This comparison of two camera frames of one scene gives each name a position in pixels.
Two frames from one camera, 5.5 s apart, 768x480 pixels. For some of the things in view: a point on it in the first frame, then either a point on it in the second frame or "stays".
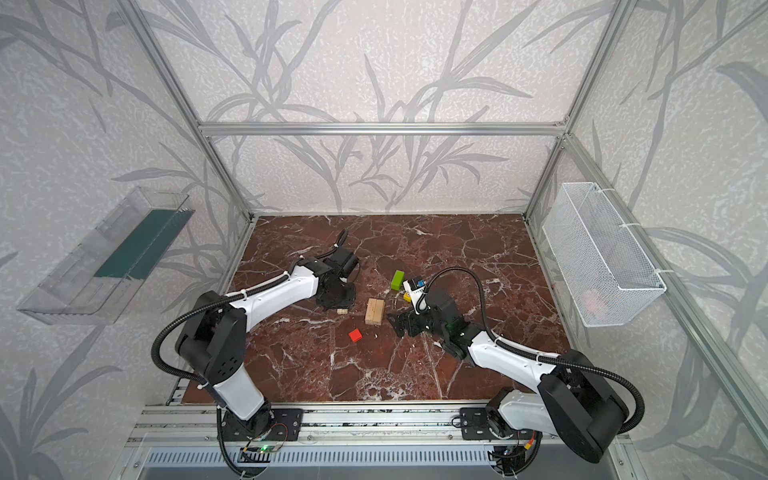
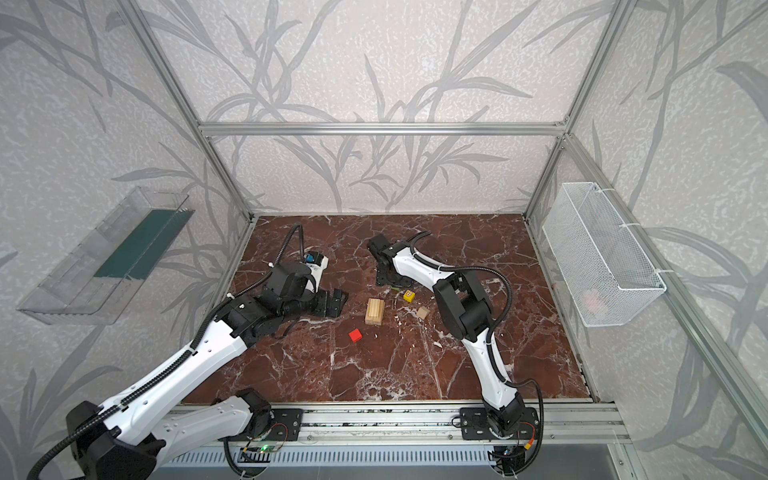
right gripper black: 414,321 -> 387,268
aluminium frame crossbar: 387,129 stays
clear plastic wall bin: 94,284 stays
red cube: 355,335 stays
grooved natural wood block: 374,311 stays
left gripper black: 334,291 -> 324,303
